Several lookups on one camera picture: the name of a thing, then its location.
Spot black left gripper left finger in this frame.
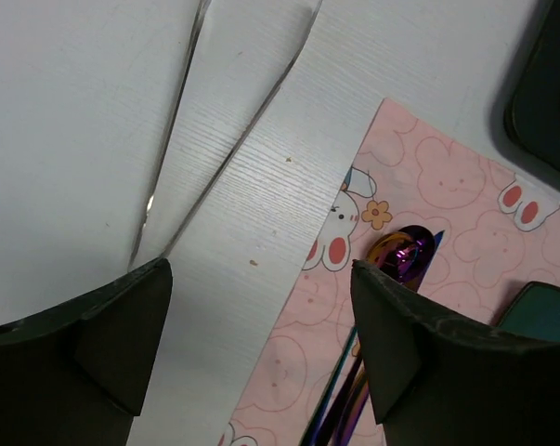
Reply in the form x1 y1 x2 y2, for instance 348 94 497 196
0 258 173 445

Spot metal tongs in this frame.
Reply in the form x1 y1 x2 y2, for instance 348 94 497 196
127 0 326 273

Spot iridescent knife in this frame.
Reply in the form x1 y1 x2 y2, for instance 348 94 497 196
306 230 447 446

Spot black baking tray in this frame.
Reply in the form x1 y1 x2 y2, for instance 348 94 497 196
504 1 560 173

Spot dark teal square plate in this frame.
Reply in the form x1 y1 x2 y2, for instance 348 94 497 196
495 281 560 342

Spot pink bunny placemat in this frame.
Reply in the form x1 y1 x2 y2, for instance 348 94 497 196
221 99 560 445

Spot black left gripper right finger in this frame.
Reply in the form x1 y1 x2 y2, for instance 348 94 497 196
351 261 560 445

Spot iridescent purple spoon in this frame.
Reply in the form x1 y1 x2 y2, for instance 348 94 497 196
300 224 436 446

